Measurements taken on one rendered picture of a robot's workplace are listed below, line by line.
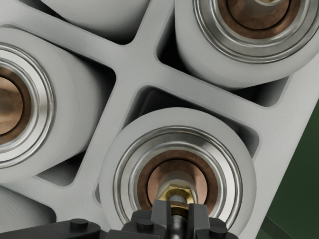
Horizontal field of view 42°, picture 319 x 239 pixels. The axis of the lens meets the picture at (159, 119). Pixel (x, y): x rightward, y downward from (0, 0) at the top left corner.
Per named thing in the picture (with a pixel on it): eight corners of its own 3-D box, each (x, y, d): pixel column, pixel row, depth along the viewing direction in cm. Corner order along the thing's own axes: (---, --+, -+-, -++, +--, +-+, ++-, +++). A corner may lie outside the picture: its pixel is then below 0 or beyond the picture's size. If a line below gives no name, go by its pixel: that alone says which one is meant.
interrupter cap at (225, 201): (89, 169, 25) (87, 170, 24) (195, 100, 25) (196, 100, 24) (158, 274, 25) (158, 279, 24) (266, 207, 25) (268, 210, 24)
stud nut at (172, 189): (154, 188, 22) (154, 191, 21) (186, 177, 21) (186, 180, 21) (168, 224, 22) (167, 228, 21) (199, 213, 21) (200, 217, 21)
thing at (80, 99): (127, 70, 42) (90, 45, 24) (105, 161, 43) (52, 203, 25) (36, 48, 43) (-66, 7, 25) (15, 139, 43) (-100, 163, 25)
